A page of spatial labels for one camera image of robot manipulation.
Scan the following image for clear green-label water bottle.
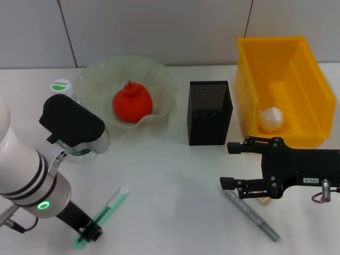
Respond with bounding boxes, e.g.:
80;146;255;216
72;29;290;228
49;78;99;163

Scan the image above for orange fruit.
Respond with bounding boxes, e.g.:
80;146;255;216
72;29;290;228
111;81;154;123

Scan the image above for yellow plastic bin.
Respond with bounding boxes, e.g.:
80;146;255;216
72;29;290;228
235;36;337;149

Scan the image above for green white pen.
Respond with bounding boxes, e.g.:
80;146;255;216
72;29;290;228
73;188;130;243

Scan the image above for green glass fruit plate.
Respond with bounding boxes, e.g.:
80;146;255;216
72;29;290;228
73;54;178;131

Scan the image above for white paper ball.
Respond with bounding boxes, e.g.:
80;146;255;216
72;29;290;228
259;106;284;132

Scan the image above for black mesh pen holder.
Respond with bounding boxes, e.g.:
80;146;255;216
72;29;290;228
186;80;234;146

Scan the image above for beige eraser with barcode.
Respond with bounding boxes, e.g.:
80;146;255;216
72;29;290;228
252;190;272;207

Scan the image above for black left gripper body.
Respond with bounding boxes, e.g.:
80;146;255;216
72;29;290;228
55;201;94;232

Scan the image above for right arm cable with connector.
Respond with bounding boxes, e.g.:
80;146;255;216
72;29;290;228
312;179;340;204

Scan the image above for grey marker pen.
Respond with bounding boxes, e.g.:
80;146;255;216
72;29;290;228
222;189;281;242

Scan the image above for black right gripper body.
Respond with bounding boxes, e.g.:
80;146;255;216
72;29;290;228
261;137;340;199

